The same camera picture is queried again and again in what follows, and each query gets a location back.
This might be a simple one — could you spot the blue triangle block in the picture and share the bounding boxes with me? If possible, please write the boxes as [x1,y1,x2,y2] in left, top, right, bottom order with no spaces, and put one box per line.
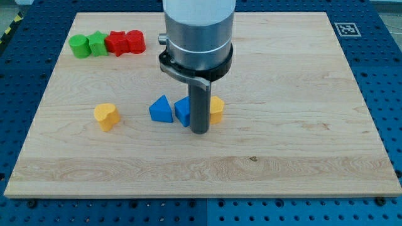
[149,95,173,123]

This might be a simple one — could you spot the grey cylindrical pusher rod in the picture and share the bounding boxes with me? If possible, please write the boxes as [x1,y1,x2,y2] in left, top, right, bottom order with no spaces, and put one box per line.
[188,85,210,134]

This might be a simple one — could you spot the green star block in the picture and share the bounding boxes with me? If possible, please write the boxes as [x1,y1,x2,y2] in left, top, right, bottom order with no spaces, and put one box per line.
[87,31,108,57]

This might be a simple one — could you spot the green cylinder block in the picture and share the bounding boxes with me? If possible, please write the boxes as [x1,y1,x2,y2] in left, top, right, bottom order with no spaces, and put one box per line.
[68,35,92,58]

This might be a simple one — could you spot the red star block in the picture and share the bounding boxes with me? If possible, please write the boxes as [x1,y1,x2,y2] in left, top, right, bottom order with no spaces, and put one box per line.
[104,31,129,57]

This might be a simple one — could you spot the fiducial marker tag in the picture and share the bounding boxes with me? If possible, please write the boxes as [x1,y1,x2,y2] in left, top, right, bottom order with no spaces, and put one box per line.
[334,23,361,37]

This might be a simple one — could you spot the yellow heart block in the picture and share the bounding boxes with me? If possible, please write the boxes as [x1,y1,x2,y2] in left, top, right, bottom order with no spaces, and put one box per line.
[94,103,121,132]

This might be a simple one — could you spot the wooden board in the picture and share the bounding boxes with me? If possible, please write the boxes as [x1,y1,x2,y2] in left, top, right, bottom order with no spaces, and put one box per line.
[4,12,401,199]

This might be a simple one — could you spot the black flange with grey bracket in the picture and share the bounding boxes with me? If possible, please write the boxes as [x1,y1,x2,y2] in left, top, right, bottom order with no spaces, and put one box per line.
[158,45,234,90]

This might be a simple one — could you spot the red cylinder block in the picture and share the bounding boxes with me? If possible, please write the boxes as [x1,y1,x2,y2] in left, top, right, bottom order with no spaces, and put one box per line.
[126,30,146,54]

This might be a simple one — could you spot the blue cube block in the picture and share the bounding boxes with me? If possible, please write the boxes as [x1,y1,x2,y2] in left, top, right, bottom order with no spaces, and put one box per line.
[174,97,190,127]

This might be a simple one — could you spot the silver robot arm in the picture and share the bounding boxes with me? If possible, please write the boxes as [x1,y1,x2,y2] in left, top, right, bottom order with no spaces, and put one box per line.
[158,0,236,134]

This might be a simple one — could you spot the yellow hexagon block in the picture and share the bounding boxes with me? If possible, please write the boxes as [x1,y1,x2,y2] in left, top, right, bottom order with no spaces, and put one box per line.
[210,96,225,124]

